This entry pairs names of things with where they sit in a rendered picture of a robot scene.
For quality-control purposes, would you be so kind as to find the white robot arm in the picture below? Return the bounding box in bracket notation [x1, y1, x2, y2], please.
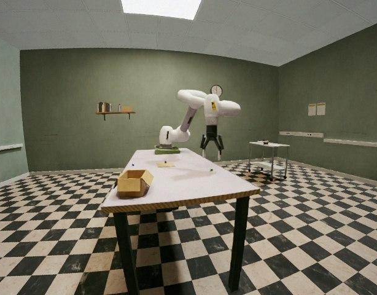
[155, 90, 241, 149]

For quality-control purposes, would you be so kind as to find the tan square mat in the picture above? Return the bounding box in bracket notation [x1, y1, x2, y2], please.
[157, 162, 175, 168]

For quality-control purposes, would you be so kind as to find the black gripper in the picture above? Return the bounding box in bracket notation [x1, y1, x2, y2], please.
[200, 125, 224, 160]

